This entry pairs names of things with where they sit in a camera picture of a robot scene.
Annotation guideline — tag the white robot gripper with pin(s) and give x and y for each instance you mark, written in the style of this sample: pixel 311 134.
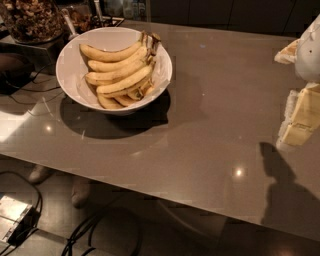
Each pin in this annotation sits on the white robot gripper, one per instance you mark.
pixel 309 55

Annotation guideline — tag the yellow banana bunch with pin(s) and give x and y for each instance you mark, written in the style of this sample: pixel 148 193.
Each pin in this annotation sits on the yellow banana bunch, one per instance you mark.
pixel 122 78

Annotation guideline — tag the white ceramic bowl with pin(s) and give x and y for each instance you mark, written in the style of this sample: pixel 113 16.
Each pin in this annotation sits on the white ceramic bowl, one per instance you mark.
pixel 71 67

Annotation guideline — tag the dark tray with snacks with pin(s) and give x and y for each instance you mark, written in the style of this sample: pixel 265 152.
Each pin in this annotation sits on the dark tray with snacks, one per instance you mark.
pixel 83 19

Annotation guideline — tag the right beige slipper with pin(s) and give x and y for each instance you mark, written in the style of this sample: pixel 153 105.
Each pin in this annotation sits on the right beige slipper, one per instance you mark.
pixel 80 191

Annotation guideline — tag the beige slipper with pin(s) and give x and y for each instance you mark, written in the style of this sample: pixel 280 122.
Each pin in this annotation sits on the beige slipper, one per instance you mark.
pixel 80 191
pixel 39 174

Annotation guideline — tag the left beige slipper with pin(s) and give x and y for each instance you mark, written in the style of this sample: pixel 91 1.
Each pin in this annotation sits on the left beige slipper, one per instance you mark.
pixel 39 174

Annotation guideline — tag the glass jar of nuts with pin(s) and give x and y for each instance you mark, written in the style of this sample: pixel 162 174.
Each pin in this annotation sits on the glass jar of nuts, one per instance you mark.
pixel 32 21

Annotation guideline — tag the dark round object left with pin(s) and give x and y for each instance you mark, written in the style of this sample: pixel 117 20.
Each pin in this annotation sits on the dark round object left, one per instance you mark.
pixel 15 72

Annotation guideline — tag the silver power box on floor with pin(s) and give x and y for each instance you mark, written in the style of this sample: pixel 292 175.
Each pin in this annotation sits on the silver power box on floor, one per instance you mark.
pixel 15 220

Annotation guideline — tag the white spoon handle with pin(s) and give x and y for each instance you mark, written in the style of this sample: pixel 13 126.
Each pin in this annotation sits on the white spoon handle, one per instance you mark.
pixel 73 34

